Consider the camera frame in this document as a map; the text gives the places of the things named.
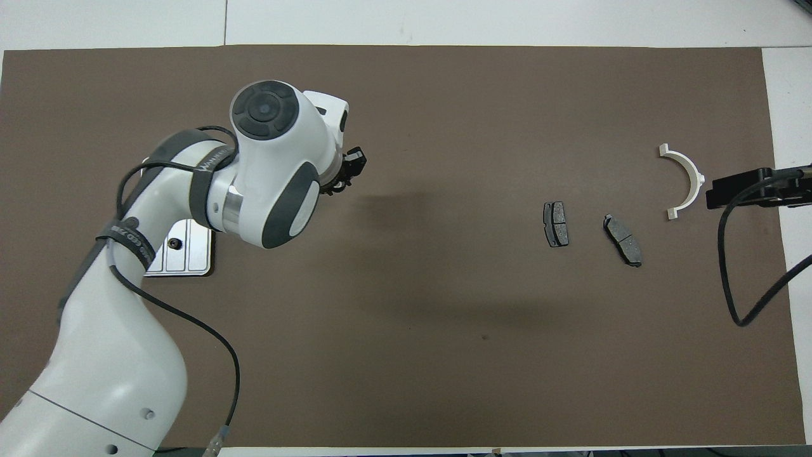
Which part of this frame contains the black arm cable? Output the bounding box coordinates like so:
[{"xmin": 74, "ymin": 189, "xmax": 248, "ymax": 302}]
[
  {"xmin": 115, "ymin": 125, "xmax": 242, "ymax": 457},
  {"xmin": 718, "ymin": 173, "xmax": 812, "ymax": 328}
]

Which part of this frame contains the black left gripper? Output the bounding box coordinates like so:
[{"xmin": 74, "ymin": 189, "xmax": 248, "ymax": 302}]
[{"xmin": 329, "ymin": 147, "xmax": 368, "ymax": 191}]

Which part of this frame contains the long dark brake pad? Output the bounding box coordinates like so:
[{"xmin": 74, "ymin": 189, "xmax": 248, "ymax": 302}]
[{"xmin": 603, "ymin": 214, "xmax": 643, "ymax": 268}]

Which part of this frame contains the white semicircular bracket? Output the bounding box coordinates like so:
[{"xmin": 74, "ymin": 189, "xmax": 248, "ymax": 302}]
[{"xmin": 658, "ymin": 143, "xmax": 706, "ymax": 221}]

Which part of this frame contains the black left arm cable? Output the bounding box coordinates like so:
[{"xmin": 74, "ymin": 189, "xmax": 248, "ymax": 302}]
[{"xmin": 115, "ymin": 125, "xmax": 242, "ymax": 457}]

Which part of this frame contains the brown table mat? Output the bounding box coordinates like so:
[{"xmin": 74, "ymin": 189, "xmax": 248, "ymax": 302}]
[{"xmin": 0, "ymin": 44, "xmax": 806, "ymax": 449}]

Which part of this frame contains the short dark brake pad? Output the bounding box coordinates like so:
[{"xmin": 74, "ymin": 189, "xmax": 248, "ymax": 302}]
[{"xmin": 543, "ymin": 201, "xmax": 570, "ymax": 248}]

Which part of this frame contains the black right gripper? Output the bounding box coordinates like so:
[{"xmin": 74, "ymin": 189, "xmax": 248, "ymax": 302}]
[{"xmin": 705, "ymin": 165, "xmax": 812, "ymax": 211}]

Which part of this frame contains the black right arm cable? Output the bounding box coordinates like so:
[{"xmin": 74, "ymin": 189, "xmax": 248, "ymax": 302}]
[{"xmin": 718, "ymin": 173, "xmax": 812, "ymax": 328}]

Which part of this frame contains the silver metal tray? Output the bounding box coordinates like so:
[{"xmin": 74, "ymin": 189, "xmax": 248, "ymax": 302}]
[{"xmin": 144, "ymin": 219, "xmax": 214, "ymax": 277}]

